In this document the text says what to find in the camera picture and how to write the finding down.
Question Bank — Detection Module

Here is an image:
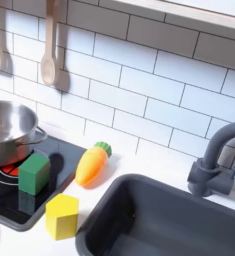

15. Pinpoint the orange toy carrot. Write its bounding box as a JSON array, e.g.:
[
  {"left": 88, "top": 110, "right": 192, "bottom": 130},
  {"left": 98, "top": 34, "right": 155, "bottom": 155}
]
[{"left": 74, "top": 141, "right": 113, "bottom": 188}]

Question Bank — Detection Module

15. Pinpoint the yellow wooden block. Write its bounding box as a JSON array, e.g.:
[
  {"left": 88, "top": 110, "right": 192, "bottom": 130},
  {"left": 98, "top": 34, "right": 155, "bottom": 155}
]
[{"left": 44, "top": 193, "right": 80, "bottom": 241}]

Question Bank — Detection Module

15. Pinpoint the grey hood shelf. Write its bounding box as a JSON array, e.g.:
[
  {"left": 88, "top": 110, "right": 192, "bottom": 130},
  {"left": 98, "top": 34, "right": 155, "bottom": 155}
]
[{"left": 112, "top": 0, "right": 235, "bottom": 32}]

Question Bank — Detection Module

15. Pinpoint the dark grey sink basin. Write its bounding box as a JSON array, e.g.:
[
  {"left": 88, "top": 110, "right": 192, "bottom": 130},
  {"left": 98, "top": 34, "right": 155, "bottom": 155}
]
[{"left": 75, "top": 173, "right": 235, "bottom": 256}]

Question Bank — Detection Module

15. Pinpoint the dark grey tap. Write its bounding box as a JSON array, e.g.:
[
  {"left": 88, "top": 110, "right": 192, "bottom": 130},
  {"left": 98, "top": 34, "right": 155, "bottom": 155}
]
[{"left": 186, "top": 120, "right": 235, "bottom": 198}]

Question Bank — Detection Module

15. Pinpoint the wooden spoon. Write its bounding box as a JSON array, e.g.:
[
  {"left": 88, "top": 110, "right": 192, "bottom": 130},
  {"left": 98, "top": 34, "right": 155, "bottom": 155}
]
[{"left": 40, "top": 0, "right": 61, "bottom": 87}]

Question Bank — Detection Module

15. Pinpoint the steel pot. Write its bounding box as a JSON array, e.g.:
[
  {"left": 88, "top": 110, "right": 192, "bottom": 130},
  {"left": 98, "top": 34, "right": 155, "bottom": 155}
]
[{"left": 0, "top": 100, "right": 49, "bottom": 168}]

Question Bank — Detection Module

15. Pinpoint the black stove top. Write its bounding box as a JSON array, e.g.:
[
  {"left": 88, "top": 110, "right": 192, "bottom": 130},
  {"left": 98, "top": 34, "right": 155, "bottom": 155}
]
[{"left": 0, "top": 130, "right": 87, "bottom": 233}]

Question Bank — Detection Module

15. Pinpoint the green wooden block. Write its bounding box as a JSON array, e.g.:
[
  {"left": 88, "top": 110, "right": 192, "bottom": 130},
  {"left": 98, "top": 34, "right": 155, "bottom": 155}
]
[{"left": 18, "top": 153, "right": 52, "bottom": 197}]

